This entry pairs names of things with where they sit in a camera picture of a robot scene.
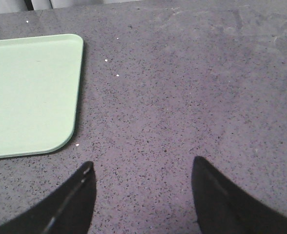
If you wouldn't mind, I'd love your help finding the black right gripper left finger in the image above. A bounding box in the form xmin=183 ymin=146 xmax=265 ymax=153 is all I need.
xmin=0 ymin=161 xmax=96 ymax=234

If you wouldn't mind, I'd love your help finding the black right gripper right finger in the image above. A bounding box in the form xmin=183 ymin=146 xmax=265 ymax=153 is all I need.
xmin=191 ymin=156 xmax=287 ymax=234

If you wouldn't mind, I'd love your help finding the grey pleated curtain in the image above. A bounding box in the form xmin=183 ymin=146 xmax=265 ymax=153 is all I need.
xmin=0 ymin=0 xmax=135 ymax=14

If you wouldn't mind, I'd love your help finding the light green plastic tray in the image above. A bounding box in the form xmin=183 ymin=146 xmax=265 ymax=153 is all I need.
xmin=0 ymin=34 xmax=83 ymax=158

